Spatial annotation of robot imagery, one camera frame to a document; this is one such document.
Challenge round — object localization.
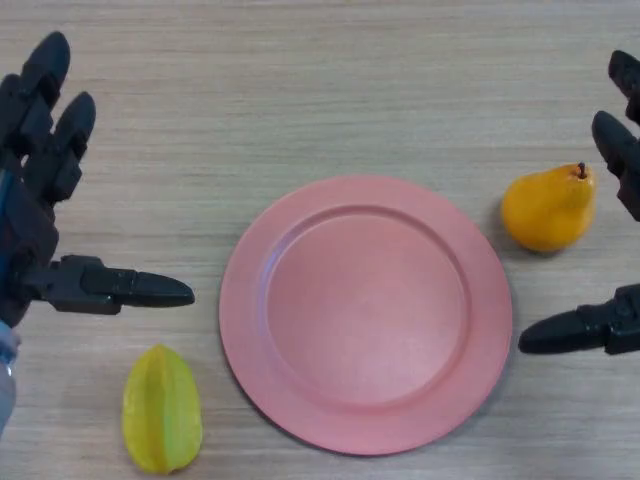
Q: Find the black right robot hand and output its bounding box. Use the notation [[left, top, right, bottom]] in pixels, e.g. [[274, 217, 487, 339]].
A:
[[518, 49, 640, 356]]

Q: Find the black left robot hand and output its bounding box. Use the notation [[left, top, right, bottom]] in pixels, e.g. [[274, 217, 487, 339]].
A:
[[0, 30, 196, 331]]

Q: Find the yellow starfruit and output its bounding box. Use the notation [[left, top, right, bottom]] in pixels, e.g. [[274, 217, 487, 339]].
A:
[[122, 343, 204, 476]]

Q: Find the pink round plate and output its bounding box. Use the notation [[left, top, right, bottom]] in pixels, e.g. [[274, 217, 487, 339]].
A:
[[218, 174, 514, 457]]

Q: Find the orange yellow pear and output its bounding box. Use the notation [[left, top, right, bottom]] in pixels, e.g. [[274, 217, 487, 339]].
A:
[[501, 162, 597, 253]]

